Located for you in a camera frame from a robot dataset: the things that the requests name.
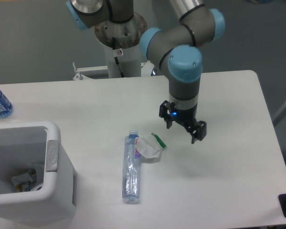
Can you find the white pedestal base frame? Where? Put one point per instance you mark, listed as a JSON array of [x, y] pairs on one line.
[[101, 72]]

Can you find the crushed clear plastic bottle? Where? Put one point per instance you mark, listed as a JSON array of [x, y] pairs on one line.
[[131, 178]]

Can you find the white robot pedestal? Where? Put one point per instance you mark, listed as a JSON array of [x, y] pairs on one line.
[[121, 46]]

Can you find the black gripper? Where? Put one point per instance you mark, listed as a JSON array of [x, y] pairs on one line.
[[187, 118]]

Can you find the white trash can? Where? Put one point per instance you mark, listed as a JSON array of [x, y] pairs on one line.
[[21, 146]]

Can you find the white green wrapper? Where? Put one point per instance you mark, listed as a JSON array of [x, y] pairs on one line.
[[151, 147]]

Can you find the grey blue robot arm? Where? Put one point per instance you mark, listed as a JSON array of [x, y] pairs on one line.
[[174, 52]]

